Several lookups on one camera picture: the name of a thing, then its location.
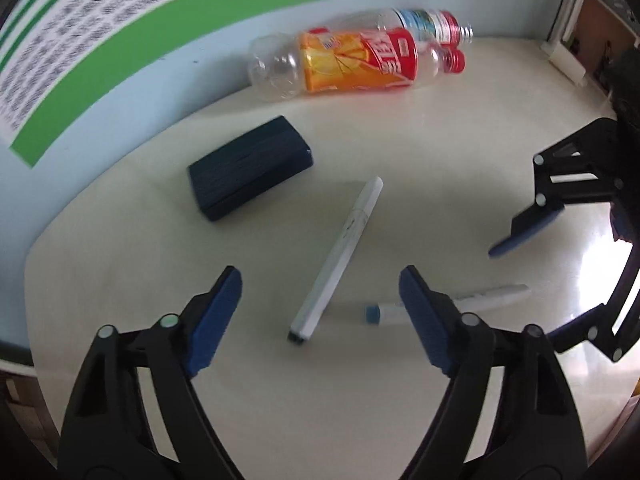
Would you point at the white marker blue cap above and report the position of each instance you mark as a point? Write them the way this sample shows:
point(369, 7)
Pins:
point(490, 299)

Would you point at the large clear landscape-label bottle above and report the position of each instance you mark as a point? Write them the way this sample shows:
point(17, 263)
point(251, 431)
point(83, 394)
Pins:
point(425, 25)

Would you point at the white shelf unit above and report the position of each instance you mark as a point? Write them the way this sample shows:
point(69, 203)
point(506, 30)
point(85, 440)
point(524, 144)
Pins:
point(587, 36)

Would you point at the white marker black cap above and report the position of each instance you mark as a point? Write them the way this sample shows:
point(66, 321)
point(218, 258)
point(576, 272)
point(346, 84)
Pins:
point(310, 313)

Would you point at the green white wall poster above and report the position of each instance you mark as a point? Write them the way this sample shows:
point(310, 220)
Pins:
point(58, 57)

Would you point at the orange label plastic bottle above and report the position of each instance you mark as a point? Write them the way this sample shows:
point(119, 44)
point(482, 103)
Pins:
point(283, 67)

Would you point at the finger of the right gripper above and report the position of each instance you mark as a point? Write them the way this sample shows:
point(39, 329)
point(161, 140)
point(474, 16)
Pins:
point(579, 169)
point(596, 327)

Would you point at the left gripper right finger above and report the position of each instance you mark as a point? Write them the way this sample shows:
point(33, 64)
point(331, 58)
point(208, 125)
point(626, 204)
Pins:
point(536, 433)

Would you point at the dark blue board eraser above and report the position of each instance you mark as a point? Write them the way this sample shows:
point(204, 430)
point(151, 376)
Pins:
point(231, 176)

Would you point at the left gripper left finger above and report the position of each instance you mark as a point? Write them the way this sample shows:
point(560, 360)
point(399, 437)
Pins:
point(106, 432)

